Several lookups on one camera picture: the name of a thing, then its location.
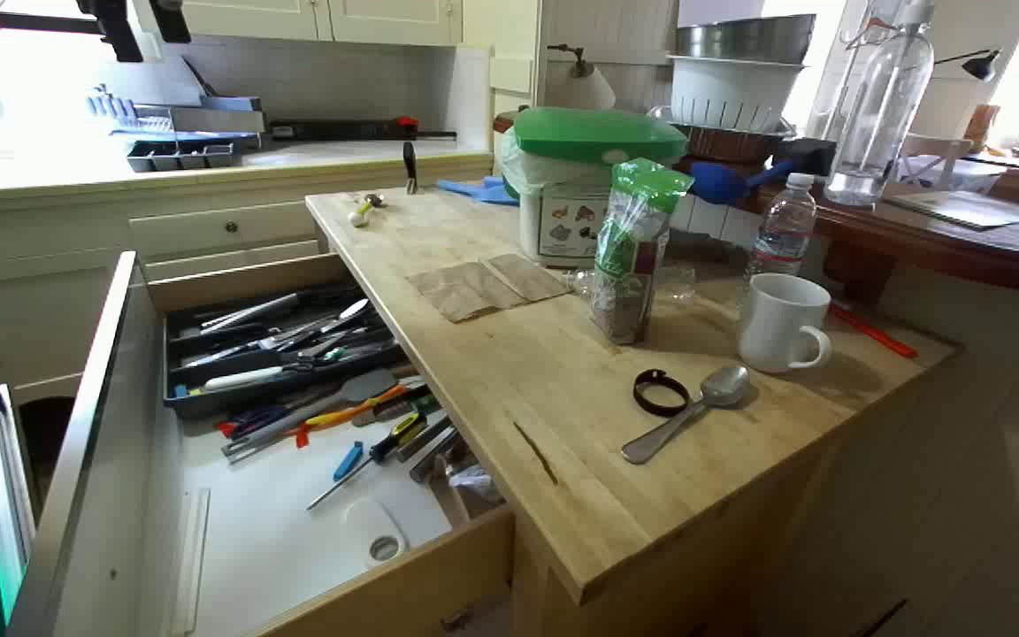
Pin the tall clear glass bottle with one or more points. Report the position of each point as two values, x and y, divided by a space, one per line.
879 100

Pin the drawer of utensils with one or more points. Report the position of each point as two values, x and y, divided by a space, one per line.
279 347

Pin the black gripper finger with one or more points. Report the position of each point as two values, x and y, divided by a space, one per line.
120 27
170 15

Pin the green snack bag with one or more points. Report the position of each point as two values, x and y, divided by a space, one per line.
636 253

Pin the open wooden drawer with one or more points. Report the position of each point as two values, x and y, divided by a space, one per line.
120 518

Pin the metal mixing bowl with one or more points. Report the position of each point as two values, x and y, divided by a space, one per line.
744 38

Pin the black desk lamp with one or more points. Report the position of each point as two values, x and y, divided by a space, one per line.
980 61

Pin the yellow black Stanley screwdriver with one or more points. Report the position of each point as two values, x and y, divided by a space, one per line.
398 433

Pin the red pencil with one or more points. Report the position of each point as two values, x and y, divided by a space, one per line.
876 334

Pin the white colander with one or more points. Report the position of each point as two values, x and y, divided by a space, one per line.
731 93

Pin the blue bowl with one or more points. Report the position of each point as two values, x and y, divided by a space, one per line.
724 180

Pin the metal spoon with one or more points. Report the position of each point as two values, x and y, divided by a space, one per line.
707 393

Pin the small clear glass jar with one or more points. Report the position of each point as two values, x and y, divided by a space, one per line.
677 285

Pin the blue cloth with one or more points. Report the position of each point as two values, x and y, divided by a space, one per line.
478 187

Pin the brown wooden counter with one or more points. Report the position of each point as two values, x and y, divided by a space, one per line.
980 249

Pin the small plastic water bottle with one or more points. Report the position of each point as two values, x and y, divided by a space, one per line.
788 231

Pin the white bin green lid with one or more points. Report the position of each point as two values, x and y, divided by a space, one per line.
567 178

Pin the red plastic piece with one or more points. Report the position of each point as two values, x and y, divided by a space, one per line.
298 435

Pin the small table lamp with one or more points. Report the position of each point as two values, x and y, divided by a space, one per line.
586 82

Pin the white ceramic mug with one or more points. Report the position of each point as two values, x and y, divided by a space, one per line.
779 321

